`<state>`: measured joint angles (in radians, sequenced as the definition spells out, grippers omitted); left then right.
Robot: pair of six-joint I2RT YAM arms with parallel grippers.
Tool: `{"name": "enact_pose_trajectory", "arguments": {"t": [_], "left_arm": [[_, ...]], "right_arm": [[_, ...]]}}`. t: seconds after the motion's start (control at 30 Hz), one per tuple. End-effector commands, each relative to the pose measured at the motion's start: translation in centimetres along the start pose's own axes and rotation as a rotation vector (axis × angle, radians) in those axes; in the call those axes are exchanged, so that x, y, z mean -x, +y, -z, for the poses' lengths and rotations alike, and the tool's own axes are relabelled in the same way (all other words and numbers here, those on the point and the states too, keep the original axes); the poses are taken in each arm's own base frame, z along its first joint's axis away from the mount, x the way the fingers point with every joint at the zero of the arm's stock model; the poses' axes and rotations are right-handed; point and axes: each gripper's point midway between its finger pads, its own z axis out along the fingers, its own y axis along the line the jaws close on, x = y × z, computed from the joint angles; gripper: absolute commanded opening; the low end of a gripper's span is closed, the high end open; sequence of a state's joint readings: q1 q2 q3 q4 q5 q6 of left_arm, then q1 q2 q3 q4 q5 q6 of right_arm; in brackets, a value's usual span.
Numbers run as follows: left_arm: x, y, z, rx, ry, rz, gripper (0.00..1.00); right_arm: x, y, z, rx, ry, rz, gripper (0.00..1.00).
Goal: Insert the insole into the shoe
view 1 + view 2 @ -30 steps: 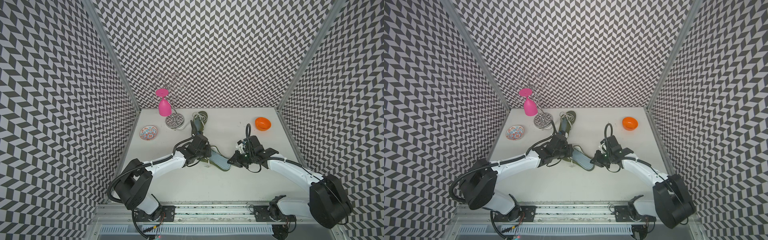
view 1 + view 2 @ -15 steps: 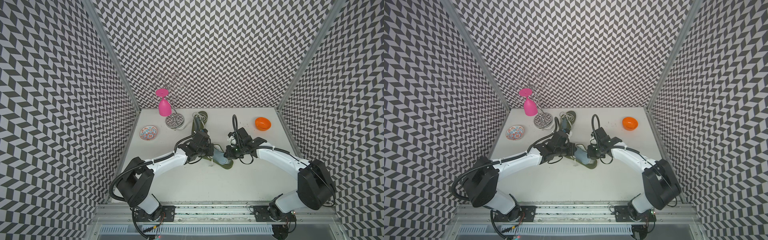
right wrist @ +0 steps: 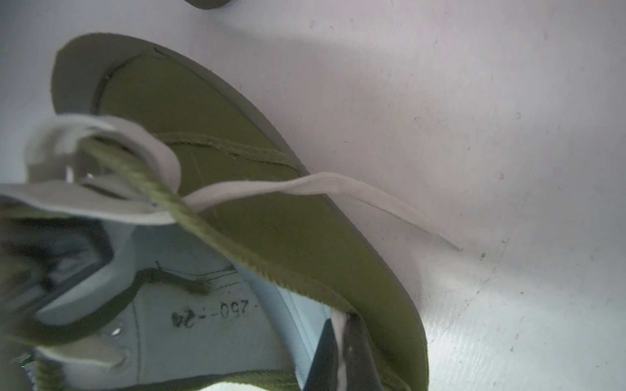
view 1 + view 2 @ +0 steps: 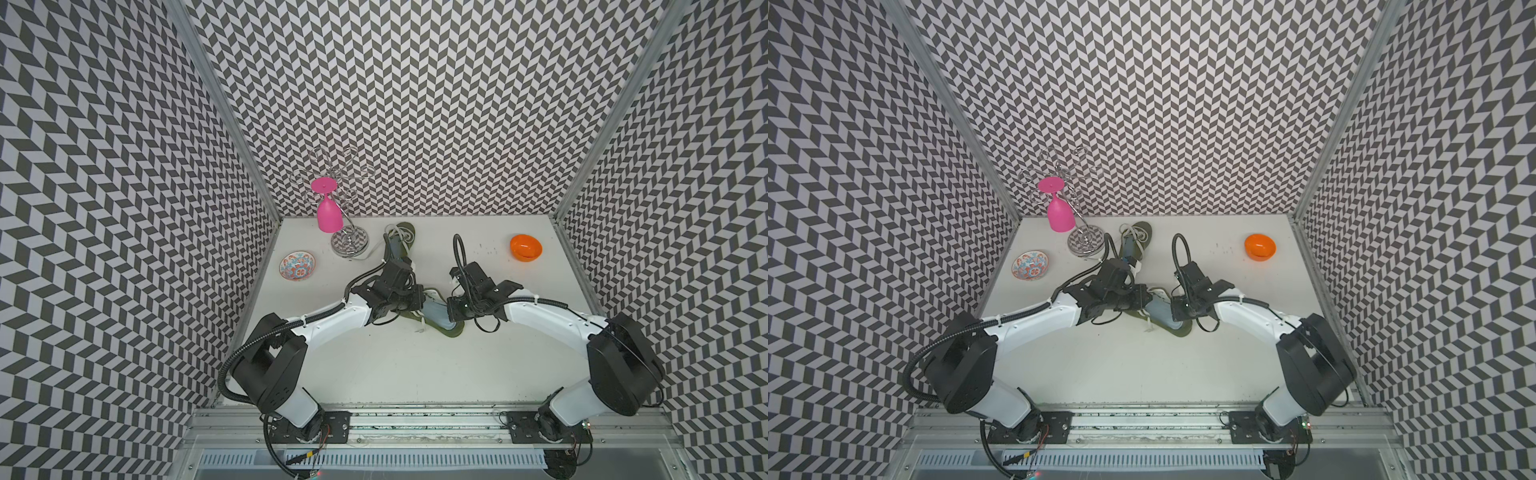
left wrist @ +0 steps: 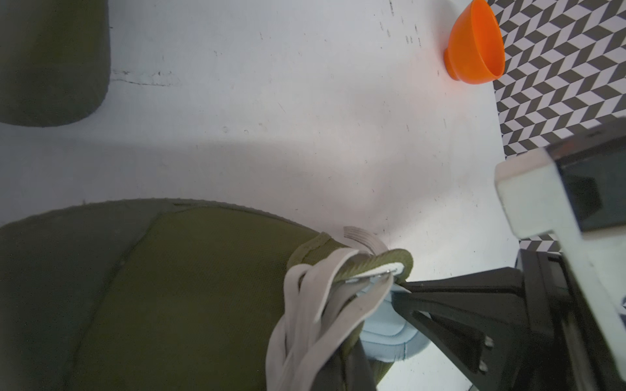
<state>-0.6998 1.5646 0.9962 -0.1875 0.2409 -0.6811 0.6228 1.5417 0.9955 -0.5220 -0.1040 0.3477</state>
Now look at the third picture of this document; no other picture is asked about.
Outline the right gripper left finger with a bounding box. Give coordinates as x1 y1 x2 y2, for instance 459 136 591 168
303 332 338 391

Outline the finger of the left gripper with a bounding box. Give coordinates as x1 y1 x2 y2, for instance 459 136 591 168
1 218 114 318

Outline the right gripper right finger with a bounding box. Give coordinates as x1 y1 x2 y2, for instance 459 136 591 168
342 315 383 391

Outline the olive green shoe with laces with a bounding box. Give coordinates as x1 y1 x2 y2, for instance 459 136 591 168
185 0 231 10

